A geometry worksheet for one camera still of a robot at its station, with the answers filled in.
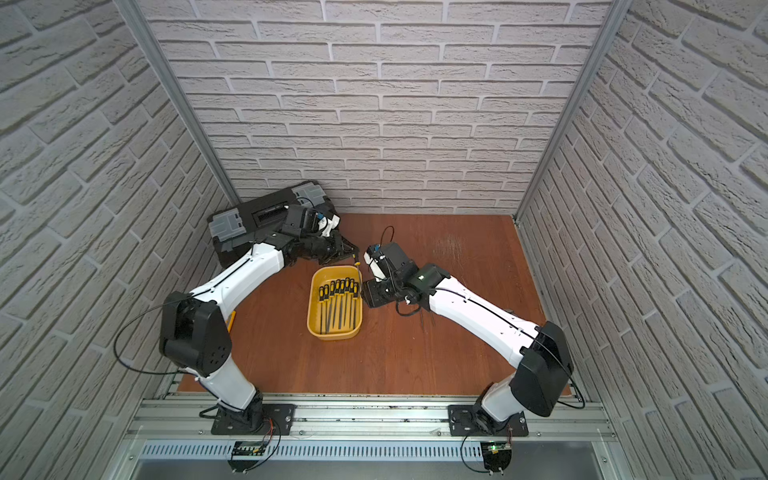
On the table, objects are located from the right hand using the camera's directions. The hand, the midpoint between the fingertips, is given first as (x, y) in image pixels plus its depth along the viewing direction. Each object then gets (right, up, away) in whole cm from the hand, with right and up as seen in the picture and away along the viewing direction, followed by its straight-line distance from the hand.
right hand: (373, 291), depth 77 cm
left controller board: (-31, -39, -6) cm, 50 cm away
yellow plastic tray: (-13, -8, +16) cm, 22 cm away
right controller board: (+31, -38, -7) cm, 50 cm away
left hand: (-4, +12, +5) cm, 14 cm away
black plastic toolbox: (-44, +17, +15) cm, 50 cm away
